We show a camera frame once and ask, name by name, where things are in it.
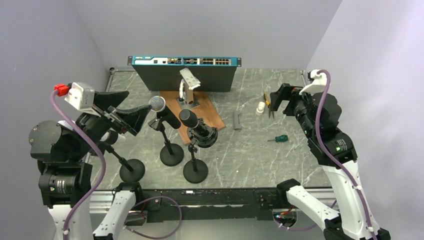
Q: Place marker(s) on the slim black microphone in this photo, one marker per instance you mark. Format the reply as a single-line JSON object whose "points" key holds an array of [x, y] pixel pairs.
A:
{"points": [[190, 120]]}

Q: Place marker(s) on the metal bracket fixture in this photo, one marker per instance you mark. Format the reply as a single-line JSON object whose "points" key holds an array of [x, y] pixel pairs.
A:
{"points": [[188, 89]]}

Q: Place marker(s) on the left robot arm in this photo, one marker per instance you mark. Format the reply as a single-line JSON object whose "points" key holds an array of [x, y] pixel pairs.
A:
{"points": [[65, 178]]}

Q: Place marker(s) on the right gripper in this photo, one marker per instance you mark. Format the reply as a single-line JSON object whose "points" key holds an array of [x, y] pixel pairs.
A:
{"points": [[286, 91]]}

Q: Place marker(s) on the blue network switch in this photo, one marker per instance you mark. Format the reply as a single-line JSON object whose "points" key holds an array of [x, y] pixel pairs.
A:
{"points": [[200, 73]]}

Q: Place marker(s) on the white pipe fitting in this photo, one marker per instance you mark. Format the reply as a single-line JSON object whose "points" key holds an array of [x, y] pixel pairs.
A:
{"points": [[260, 108]]}

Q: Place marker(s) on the black mic stand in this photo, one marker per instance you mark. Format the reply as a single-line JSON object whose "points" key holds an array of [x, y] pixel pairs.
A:
{"points": [[131, 170], [171, 154]]}

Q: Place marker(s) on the shock mount mic stand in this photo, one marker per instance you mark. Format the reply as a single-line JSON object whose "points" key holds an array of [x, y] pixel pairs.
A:
{"points": [[196, 170]]}

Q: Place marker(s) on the black front rail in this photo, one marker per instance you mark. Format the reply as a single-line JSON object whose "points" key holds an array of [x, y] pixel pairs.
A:
{"points": [[159, 205]]}

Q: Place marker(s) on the silver head black microphone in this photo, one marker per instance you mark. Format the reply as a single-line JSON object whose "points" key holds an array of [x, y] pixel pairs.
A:
{"points": [[158, 105]]}

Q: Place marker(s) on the yellow handled pliers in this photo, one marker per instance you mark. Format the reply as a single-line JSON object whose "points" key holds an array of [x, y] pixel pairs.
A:
{"points": [[268, 104]]}

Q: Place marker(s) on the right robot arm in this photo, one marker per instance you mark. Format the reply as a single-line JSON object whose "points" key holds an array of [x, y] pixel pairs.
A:
{"points": [[318, 115]]}

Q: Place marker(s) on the grey plastic tube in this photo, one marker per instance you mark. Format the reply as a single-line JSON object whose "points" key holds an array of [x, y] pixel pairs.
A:
{"points": [[236, 120]]}

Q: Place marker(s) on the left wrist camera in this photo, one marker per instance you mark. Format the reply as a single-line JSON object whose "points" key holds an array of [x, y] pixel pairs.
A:
{"points": [[80, 96]]}

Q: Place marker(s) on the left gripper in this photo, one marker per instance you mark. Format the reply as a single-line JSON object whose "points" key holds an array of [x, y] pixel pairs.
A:
{"points": [[131, 119]]}

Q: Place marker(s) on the green handled screwdriver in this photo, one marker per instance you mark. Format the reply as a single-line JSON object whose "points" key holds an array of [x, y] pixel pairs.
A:
{"points": [[279, 139]]}

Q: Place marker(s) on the wooden board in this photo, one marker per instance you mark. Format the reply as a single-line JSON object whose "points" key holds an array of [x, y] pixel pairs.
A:
{"points": [[205, 109]]}

